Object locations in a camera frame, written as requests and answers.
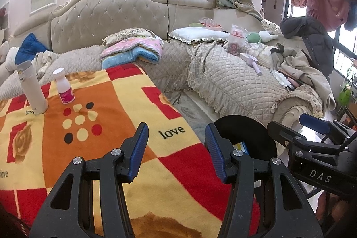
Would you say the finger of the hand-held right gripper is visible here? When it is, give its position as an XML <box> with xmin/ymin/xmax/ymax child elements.
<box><xmin>299</xmin><ymin>112</ymin><xmax>350</xmax><ymax>139</ymax></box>
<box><xmin>267</xmin><ymin>120</ymin><xmax>309</xmax><ymax>155</ymax></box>

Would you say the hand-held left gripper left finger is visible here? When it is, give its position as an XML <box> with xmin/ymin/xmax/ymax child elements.
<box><xmin>29</xmin><ymin>122</ymin><xmax>149</xmax><ymax>238</ymax></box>

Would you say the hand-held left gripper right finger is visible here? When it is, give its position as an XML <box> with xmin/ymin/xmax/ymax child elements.
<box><xmin>205</xmin><ymin>123</ymin><xmax>324</xmax><ymax>238</ymax></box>

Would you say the black trash bin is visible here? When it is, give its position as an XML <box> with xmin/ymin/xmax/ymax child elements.
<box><xmin>213</xmin><ymin>114</ymin><xmax>279</xmax><ymax>172</ymax></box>

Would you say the person's right hand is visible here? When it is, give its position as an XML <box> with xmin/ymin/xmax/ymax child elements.
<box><xmin>316</xmin><ymin>190</ymin><xmax>352</xmax><ymax>228</ymax></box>

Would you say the beige coat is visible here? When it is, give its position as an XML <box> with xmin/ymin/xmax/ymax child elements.
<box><xmin>270</xmin><ymin>43</ymin><xmax>337</xmax><ymax>112</ymax></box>

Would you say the orange red yellow printed blanket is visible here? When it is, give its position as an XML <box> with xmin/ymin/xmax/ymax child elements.
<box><xmin>0</xmin><ymin>63</ymin><xmax>262</xmax><ymax>238</ymax></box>

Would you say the lilac lint brush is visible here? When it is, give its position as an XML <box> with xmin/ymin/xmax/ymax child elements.
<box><xmin>239</xmin><ymin>53</ymin><xmax>263</xmax><ymax>77</ymax></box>

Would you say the dark grey jacket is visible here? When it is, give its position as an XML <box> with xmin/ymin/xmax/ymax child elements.
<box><xmin>280</xmin><ymin>16</ymin><xmax>336</xmax><ymax>77</ymax></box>

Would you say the white pill bottle pink label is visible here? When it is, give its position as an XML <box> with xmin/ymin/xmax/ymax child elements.
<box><xmin>53</xmin><ymin>67</ymin><xmax>76</xmax><ymax>105</ymax></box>

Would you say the white bunny plush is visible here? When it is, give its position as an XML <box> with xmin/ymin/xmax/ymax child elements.
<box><xmin>258</xmin><ymin>30</ymin><xmax>279</xmax><ymax>42</ymax></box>

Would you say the folded pink blue quilt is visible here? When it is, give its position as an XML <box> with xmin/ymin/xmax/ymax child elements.
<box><xmin>100</xmin><ymin>37</ymin><xmax>166</xmax><ymax>70</ymax></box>

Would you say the green plush toy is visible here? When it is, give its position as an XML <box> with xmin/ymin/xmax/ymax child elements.
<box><xmin>245</xmin><ymin>31</ymin><xmax>263</xmax><ymax>45</ymax></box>

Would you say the clear bag of red items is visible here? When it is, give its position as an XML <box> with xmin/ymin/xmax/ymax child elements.
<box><xmin>227</xmin><ymin>23</ymin><xmax>249</xmax><ymax>57</ymax></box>

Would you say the white ruffled pillow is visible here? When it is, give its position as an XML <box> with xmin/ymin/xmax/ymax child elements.
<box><xmin>168</xmin><ymin>27</ymin><xmax>231</xmax><ymax>46</ymax></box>

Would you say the white thermos bottle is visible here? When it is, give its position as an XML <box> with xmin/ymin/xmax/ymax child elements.
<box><xmin>16</xmin><ymin>60</ymin><xmax>50</xmax><ymax>116</ymax></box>

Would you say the beige garment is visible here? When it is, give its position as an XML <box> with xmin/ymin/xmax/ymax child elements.
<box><xmin>34</xmin><ymin>50</ymin><xmax>61</xmax><ymax>80</ymax></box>

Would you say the beige tufted headboard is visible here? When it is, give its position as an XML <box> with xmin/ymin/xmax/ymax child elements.
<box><xmin>13</xmin><ymin>0</ymin><xmax>216</xmax><ymax>55</ymax></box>

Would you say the blue garment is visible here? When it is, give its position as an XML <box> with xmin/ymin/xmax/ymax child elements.
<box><xmin>14</xmin><ymin>33</ymin><xmax>51</xmax><ymax>66</ymax></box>

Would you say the white cloth bundle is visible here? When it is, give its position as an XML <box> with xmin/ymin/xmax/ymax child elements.
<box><xmin>0</xmin><ymin>46</ymin><xmax>18</xmax><ymax>73</ymax></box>

